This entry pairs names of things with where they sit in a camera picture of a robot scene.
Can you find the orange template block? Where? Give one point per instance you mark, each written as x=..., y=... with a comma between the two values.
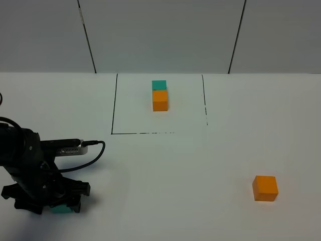
x=160, y=101

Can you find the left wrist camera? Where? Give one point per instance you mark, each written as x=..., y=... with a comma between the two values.
x=64, y=147

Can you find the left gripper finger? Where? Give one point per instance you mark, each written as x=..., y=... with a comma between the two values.
x=29, y=205
x=74, y=203

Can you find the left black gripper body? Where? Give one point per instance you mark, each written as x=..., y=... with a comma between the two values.
x=40, y=185

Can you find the teal template block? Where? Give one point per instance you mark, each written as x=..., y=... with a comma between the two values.
x=159, y=85

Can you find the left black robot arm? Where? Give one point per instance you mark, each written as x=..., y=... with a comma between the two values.
x=22, y=147

